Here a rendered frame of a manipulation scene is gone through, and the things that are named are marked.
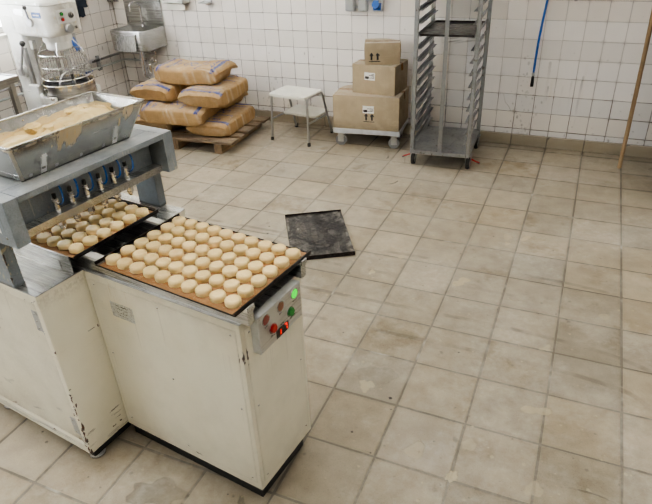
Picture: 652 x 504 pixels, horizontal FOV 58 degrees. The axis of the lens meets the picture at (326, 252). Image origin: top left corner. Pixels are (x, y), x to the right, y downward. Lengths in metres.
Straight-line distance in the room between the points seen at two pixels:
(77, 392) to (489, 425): 1.64
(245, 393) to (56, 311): 0.72
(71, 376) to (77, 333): 0.16
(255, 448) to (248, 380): 0.31
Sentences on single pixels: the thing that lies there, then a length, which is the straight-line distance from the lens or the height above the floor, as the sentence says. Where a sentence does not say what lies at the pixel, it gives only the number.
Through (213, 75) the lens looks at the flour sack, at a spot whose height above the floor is 0.64.
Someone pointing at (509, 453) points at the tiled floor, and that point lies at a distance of 2.57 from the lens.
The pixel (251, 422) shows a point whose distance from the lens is 2.05.
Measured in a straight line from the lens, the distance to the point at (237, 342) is 1.82.
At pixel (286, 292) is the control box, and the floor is 0.84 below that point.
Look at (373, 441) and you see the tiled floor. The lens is 2.54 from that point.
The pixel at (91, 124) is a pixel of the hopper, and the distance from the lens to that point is 2.18.
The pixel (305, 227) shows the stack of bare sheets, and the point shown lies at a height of 0.02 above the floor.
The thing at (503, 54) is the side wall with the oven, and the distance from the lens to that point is 5.38.
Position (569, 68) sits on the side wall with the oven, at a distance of 5.36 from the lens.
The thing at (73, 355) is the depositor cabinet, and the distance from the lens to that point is 2.32.
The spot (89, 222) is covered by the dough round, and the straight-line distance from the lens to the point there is 2.39.
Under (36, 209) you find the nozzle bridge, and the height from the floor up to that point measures 1.08.
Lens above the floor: 1.90
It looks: 31 degrees down
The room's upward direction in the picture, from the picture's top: 3 degrees counter-clockwise
